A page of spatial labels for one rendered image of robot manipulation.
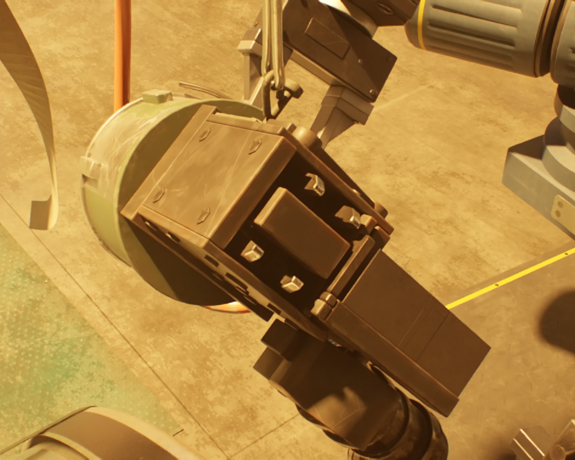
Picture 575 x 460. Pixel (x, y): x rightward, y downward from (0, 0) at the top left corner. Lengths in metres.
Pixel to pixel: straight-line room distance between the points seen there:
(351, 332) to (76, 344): 1.99
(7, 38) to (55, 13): 3.12
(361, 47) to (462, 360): 0.38
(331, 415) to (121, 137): 0.25
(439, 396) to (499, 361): 1.40
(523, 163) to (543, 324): 0.56
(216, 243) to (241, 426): 1.78
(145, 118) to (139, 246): 0.09
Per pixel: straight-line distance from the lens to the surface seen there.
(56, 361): 2.43
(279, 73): 0.51
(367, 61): 0.84
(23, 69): 1.06
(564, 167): 1.52
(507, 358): 1.95
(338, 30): 0.83
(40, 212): 1.30
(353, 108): 0.85
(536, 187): 1.58
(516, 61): 1.47
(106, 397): 2.32
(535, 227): 2.86
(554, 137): 1.58
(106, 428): 0.65
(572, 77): 1.47
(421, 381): 0.53
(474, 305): 2.05
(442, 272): 2.64
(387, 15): 0.80
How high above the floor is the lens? 1.77
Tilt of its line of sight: 40 degrees down
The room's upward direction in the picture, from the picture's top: straight up
